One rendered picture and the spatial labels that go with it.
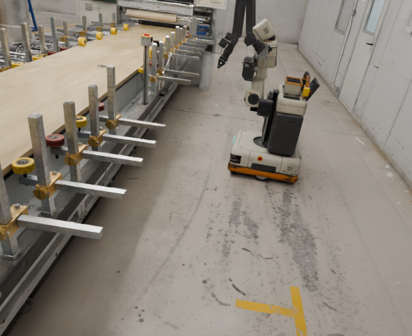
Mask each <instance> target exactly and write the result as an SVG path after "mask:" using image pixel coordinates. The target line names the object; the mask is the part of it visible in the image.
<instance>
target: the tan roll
mask: <svg viewBox="0 0 412 336"><path fill-rule="evenodd" d="M121 13H125V14H127V17H132V18H138V19H148V20H153V21H163V22H168V23H177V21H186V22H190V21H192V20H189V19H180V18H177V15H173V14H167V13H158V12H152V11H142V10H136V9H127V11H121Z"/></svg>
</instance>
